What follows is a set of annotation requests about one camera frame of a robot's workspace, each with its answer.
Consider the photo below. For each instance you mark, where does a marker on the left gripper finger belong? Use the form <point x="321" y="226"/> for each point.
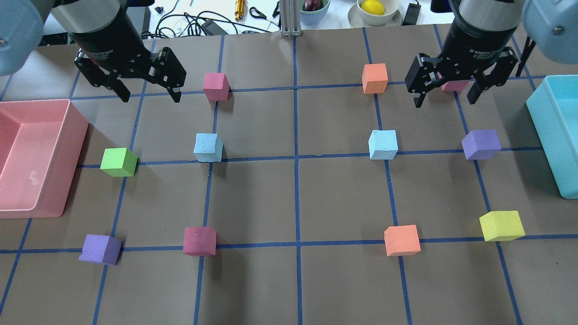
<point x="97" y="78"/>
<point x="165" y="70"/>

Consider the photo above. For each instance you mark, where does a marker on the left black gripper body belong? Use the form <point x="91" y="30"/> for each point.
<point x="109" y="39"/>

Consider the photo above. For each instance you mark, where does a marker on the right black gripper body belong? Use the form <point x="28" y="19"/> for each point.
<point x="475" y="41"/>

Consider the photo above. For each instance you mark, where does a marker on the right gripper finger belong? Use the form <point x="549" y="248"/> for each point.
<point x="504" y="66"/>
<point x="423" y="76"/>

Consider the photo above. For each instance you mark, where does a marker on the light blue block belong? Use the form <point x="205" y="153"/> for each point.
<point x="208" y="148"/>
<point x="383" y="145"/>

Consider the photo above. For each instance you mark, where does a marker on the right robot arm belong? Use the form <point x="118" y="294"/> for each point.
<point x="550" y="25"/>

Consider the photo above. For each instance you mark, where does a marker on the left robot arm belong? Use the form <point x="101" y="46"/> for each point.
<point x="22" y="23"/>

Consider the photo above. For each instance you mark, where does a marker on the right far crimson block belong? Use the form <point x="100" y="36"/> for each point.
<point x="455" y="85"/>

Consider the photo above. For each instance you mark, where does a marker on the crimson block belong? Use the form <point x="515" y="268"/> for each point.
<point x="455" y="85"/>
<point x="216" y="86"/>
<point x="199" y="241"/>

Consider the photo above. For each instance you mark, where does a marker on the far orange block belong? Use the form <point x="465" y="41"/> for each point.
<point x="375" y="78"/>

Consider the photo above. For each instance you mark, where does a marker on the orange block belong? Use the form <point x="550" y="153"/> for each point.
<point x="402" y="240"/>
<point x="375" y="78"/>

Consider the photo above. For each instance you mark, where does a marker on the left far crimson block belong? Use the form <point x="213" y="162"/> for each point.
<point x="216" y="86"/>

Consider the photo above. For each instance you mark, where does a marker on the cyan plastic bin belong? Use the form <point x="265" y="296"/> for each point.
<point x="554" y="110"/>

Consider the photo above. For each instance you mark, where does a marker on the black power adapter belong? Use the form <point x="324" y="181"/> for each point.
<point x="412" y="14"/>

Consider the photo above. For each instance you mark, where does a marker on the pink plastic bin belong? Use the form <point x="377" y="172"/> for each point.
<point x="40" y="143"/>

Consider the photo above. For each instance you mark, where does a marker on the bowl with lemon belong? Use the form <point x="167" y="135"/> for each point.
<point x="368" y="13"/>

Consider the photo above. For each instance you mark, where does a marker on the right purple block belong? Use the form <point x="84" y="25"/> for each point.
<point x="481" y="144"/>

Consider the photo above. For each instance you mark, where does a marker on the purple block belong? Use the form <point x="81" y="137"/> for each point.
<point x="100" y="249"/>
<point x="481" y="144"/>

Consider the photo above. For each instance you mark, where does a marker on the green block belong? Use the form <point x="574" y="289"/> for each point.
<point x="119" y="162"/>

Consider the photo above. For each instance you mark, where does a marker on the brass cylinder tool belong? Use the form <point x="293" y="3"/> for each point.
<point x="240" y="9"/>

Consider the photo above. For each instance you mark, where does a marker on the black scissors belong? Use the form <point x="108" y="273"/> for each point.
<point x="259" y="15"/>

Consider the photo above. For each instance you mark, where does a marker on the green bowl with fruit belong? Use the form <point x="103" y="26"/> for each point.
<point x="313" y="11"/>

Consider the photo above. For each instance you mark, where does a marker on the yellow block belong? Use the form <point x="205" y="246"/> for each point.
<point x="501" y="226"/>

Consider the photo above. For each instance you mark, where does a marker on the near orange block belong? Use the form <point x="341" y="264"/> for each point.
<point x="402" y="240"/>

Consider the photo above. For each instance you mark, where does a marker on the left purple block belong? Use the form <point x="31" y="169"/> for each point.
<point x="100" y="249"/>

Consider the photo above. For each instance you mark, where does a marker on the near crimson block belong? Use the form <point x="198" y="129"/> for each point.
<point x="199" y="241"/>

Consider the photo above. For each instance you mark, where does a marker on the aluminium frame post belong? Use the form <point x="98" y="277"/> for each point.
<point x="290" y="18"/>

